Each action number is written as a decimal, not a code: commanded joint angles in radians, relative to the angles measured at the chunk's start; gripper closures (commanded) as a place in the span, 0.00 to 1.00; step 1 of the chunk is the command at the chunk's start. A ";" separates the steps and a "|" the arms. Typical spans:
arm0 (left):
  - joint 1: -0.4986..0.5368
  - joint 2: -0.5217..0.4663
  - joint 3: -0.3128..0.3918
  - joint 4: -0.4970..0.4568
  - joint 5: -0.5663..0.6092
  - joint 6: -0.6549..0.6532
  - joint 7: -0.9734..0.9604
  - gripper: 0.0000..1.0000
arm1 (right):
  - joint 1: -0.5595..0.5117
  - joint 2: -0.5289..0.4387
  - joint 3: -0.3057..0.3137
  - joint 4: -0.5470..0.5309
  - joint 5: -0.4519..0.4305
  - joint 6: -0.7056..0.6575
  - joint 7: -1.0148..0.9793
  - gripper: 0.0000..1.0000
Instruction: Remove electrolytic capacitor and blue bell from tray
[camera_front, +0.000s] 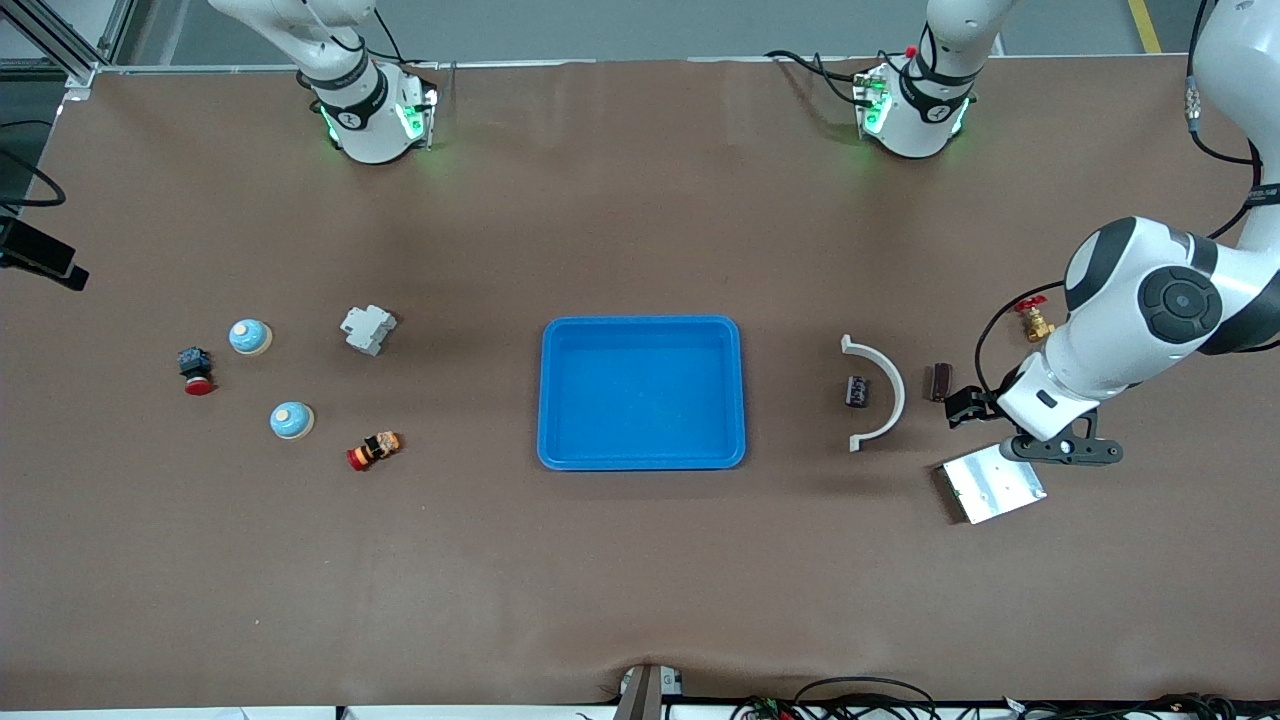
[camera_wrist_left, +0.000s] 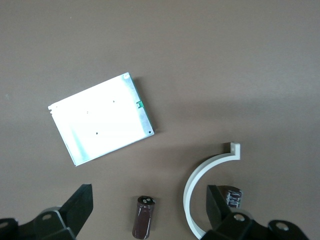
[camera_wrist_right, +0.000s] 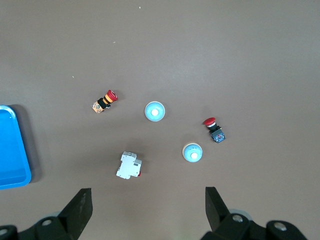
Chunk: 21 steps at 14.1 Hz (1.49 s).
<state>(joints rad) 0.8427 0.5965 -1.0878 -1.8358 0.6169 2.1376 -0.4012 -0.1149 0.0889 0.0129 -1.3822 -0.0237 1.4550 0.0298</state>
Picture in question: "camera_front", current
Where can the red orange push button switch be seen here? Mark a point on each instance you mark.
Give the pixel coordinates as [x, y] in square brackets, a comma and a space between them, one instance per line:
[373, 451]

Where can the white circuit breaker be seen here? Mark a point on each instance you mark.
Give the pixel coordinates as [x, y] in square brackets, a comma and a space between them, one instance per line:
[367, 328]

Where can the white curved bracket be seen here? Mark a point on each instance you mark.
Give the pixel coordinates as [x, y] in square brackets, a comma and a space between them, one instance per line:
[895, 385]

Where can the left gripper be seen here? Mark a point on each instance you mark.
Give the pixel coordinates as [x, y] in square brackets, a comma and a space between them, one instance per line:
[968, 407]

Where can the metal table clamp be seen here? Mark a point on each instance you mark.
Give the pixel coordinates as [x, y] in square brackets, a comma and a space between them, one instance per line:
[645, 695]

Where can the dark brown capacitor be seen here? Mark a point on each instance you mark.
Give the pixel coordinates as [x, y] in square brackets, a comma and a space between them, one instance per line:
[942, 382]

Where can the blue plastic tray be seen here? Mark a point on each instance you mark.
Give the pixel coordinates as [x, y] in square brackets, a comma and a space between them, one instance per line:
[640, 400]

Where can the light blue bell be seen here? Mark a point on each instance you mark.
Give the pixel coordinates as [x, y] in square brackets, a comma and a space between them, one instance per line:
[291, 421]
[250, 337]

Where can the black ribbed capacitor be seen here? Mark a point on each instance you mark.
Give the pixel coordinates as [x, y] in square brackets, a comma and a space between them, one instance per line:
[856, 391]

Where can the aluminium frame profile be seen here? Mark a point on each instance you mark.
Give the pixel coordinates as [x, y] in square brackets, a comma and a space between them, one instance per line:
[70, 55]

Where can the black red emergency stop button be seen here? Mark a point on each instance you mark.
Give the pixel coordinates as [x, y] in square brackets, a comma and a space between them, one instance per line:
[196, 368]

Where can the silver metal plate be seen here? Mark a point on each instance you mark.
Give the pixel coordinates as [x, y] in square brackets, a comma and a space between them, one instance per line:
[985, 488]

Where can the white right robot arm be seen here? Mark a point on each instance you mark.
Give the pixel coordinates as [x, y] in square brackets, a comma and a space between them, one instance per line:
[365, 120]

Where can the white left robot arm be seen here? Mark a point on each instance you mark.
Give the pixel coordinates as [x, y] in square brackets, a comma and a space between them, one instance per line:
[1130, 330]

